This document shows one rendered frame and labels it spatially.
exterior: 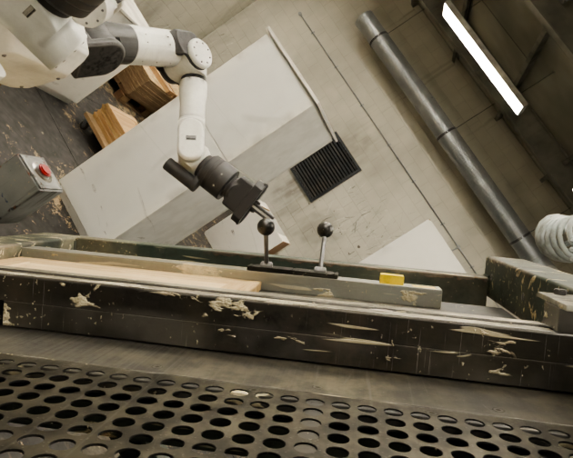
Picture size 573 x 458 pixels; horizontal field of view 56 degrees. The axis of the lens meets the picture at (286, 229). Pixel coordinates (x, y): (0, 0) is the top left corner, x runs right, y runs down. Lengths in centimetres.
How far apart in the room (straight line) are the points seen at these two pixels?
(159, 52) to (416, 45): 860
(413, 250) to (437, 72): 546
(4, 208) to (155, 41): 62
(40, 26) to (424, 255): 411
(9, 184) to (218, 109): 207
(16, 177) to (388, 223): 784
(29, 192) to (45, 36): 90
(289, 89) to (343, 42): 659
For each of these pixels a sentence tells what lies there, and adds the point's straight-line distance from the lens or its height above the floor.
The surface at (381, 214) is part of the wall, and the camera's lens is 909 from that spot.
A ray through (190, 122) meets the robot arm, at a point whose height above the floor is 137.
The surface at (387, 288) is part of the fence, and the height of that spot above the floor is 156.
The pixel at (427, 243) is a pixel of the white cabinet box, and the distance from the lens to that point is 462.
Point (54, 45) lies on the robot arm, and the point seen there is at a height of 140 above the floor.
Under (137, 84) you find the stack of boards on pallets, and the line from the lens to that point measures 649.
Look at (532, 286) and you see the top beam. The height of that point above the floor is 180.
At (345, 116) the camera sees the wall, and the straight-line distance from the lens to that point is 949.
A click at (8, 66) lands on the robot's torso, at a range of 110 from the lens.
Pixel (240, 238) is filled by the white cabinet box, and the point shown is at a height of 33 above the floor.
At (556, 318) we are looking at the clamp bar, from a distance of 73.
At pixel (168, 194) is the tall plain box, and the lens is 349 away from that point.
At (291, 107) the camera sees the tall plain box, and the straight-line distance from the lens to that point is 337.
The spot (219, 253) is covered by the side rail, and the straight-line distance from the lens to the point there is 146.
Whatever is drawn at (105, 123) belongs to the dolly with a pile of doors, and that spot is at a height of 20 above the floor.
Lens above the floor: 160
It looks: 7 degrees down
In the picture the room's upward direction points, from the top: 57 degrees clockwise
